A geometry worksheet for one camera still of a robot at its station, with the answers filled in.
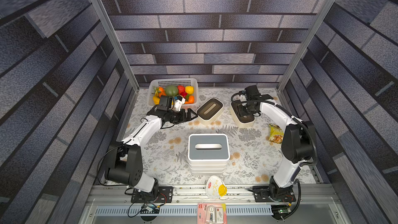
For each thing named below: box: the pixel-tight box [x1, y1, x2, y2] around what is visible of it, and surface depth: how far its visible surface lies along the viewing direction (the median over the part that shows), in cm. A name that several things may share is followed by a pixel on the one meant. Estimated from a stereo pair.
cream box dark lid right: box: [230, 101, 256, 129], surface depth 97 cm
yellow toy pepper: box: [185, 85, 195, 95], surface depth 113 cm
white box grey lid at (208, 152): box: [187, 133, 231, 171], surface depth 68 cm
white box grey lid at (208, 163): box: [188, 159, 230, 167], surface depth 68 cm
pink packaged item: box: [196, 202, 228, 224], surface depth 69 cm
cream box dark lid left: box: [196, 98, 224, 126], surface depth 102 cm
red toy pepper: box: [177, 85, 188, 98], surface depth 113 cm
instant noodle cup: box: [205, 175, 228, 200], surface depth 70 cm
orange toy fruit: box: [188, 95, 195, 104], surface depth 109 cm
